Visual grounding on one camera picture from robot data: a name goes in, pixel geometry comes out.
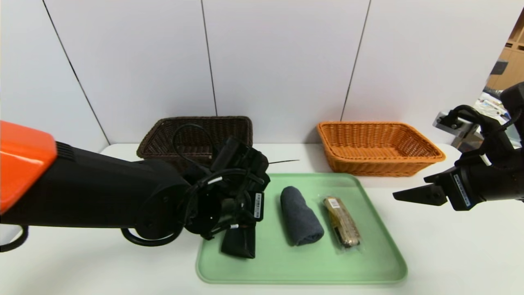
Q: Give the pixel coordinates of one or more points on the wooden shelf unit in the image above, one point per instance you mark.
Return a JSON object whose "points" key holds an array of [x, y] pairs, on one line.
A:
{"points": [[509, 61]]}

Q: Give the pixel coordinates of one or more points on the black cloth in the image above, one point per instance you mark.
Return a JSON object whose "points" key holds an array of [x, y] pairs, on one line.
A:
{"points": [[239, 246]]}

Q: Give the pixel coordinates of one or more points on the orange wicker basket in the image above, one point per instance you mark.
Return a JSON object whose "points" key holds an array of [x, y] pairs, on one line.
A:
{"points": [[368, 166]]}

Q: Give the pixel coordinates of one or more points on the grey towel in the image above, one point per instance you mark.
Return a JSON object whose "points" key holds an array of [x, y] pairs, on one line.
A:
{"points": [[301, 217]]}

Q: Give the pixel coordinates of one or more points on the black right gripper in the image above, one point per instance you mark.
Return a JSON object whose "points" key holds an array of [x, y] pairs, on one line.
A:
{"points": [[460, 190]]}

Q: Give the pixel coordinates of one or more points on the light green plastic tray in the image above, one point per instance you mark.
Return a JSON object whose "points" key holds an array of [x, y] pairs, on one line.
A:
{"points": [[294, 264]]}

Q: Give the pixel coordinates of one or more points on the thin black zip tie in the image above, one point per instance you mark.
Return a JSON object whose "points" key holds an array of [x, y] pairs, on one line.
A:
{"points": [[284, 161]]}

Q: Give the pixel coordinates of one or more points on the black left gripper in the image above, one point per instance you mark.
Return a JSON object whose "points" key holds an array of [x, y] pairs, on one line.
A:
{"points": [[256, 206]]}

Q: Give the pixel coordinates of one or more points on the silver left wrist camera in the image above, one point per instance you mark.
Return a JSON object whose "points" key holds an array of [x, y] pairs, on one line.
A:
{"points": [[241, 157]]}

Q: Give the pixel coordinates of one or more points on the clear-wrapped brown snack bar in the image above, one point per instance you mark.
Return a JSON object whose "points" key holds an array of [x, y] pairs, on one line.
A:
{"points": [[342, 221]]}

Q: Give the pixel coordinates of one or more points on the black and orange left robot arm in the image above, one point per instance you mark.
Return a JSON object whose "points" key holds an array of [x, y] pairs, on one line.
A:
{"points": [[90, 192]]}

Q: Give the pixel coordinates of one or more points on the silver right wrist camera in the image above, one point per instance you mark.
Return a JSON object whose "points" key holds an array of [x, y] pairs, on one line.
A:
{"points": [[452, 125]]}

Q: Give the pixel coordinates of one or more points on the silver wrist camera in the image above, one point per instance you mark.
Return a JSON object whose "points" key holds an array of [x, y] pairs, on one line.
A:
{"points": [[241, 157], [452, 125]]}

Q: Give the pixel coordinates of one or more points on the dark brown wicker basket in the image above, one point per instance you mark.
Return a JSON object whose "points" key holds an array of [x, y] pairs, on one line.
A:
{"points": [[163, 139]]}

